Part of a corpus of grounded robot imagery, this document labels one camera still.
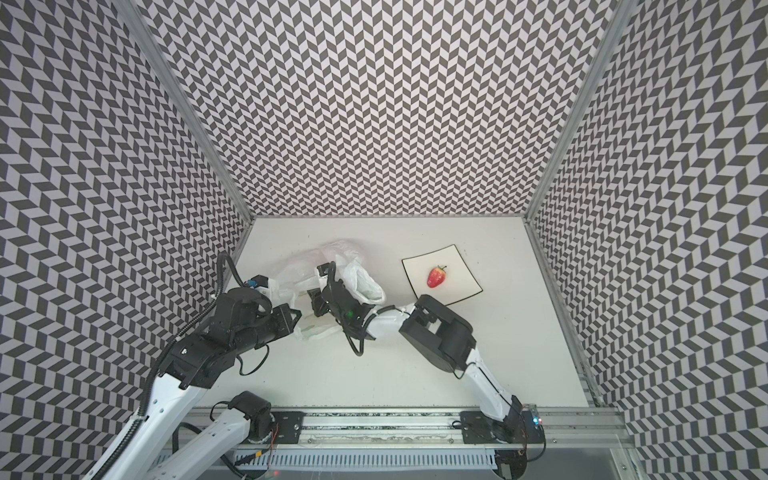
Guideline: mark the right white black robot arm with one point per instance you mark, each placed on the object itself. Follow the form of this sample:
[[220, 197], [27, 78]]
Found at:
[[446, 340]]

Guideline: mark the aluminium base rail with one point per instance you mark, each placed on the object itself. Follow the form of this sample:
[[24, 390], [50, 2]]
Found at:
[[379, 428]]

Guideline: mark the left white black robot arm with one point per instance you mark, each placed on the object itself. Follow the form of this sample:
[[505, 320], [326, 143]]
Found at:
[[185, 370]]

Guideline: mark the black mounting plate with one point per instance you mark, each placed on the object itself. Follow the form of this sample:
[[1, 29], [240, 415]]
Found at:
[[476, 428], [281, 427]]

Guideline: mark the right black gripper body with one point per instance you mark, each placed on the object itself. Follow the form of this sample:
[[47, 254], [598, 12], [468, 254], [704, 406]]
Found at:
[[328, 293]]

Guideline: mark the white plastic bag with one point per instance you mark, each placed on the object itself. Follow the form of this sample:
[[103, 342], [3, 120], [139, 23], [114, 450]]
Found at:
[[338, 260]]

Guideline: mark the white square plate black rim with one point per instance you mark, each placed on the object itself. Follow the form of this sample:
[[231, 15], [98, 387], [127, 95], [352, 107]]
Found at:
[[460, 283]]

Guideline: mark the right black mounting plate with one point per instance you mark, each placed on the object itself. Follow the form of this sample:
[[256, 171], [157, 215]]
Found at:
[[476, 428]]

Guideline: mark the red fake strawberry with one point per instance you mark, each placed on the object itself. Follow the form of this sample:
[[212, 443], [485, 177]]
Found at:
[[436, 276]]

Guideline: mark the white vented strip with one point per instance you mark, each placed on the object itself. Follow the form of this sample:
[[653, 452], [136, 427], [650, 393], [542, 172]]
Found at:
[[370, 460]]

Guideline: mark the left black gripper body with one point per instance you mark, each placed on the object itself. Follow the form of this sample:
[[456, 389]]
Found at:
[[266, 329]]

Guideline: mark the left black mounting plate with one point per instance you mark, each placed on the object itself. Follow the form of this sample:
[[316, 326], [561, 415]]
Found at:
[[281, 427]]

